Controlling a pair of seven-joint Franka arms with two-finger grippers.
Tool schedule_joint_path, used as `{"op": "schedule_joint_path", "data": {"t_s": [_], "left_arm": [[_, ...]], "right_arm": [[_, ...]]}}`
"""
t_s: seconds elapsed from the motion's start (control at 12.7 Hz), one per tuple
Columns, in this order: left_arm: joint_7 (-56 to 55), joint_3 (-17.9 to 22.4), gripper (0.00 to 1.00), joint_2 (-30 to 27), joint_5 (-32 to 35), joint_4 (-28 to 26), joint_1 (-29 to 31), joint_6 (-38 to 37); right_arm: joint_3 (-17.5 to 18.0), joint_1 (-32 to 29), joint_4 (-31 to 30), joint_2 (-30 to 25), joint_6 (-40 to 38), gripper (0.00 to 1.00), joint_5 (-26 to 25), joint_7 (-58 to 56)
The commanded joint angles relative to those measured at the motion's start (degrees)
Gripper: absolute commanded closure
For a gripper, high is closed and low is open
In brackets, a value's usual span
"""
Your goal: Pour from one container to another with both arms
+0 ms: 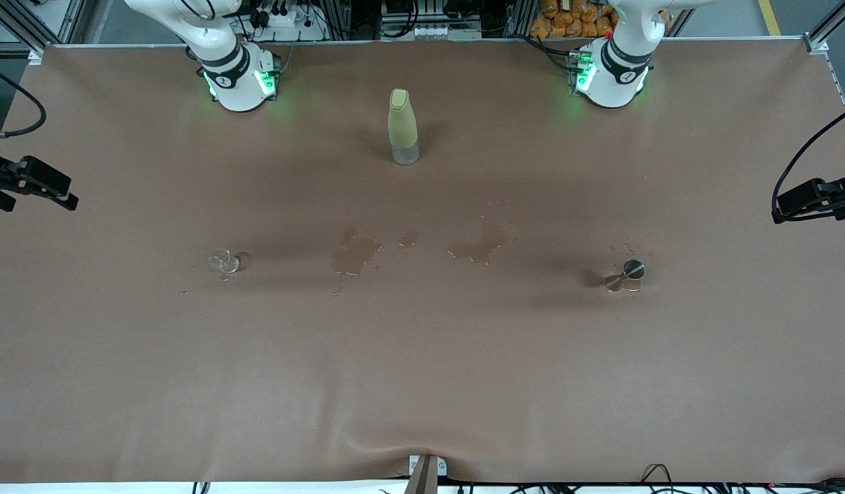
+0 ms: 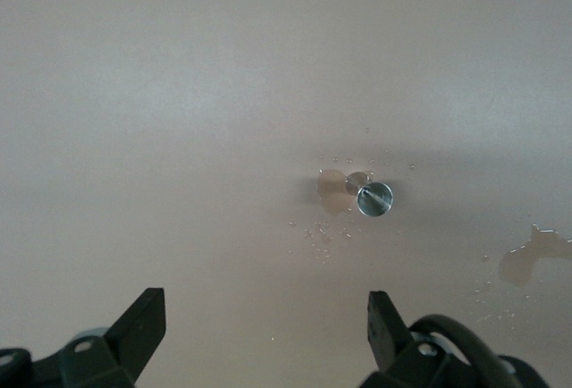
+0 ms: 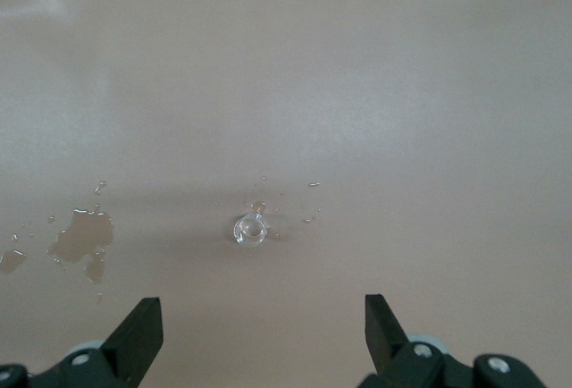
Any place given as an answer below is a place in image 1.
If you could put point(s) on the steel double-ended jigger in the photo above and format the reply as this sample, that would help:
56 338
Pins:
628 274

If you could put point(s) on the small clear glass beaker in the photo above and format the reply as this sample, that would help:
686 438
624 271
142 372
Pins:
223 261

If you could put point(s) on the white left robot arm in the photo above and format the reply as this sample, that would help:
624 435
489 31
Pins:
611 82

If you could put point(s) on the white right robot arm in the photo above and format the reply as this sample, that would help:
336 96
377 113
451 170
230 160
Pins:
237 82

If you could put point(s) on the orange snack packets pile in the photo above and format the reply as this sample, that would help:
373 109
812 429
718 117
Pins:
573 20

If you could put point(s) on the white power strip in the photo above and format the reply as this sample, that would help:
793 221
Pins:
306 31

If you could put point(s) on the pale green bottle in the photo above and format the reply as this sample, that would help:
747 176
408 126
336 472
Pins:
402 127

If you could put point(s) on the grey electronics box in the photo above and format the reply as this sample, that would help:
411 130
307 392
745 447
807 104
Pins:
429 31

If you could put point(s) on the brown table mat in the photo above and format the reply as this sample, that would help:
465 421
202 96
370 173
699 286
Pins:
422 370

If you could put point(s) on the aluminium frame strut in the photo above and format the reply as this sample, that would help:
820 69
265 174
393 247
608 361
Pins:
25 24
817 41

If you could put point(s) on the aluminium camera mount post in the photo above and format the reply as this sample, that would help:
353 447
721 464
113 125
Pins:
422 480

